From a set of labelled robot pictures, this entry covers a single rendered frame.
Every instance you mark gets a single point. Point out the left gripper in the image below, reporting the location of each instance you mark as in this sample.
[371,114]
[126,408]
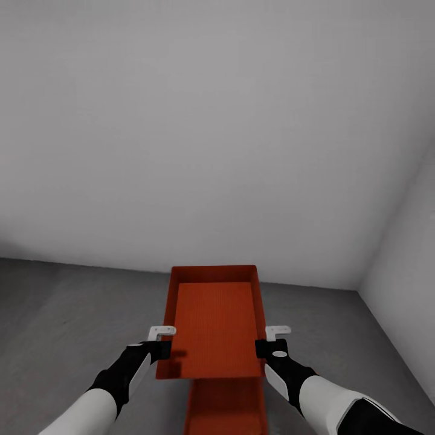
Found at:
[162,349]

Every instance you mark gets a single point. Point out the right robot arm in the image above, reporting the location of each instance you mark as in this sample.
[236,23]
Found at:
[329,408]

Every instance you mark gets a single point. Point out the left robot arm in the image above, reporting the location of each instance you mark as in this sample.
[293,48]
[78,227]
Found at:
[95,411]

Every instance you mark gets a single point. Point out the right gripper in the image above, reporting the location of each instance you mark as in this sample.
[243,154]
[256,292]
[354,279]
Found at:
[262,346]

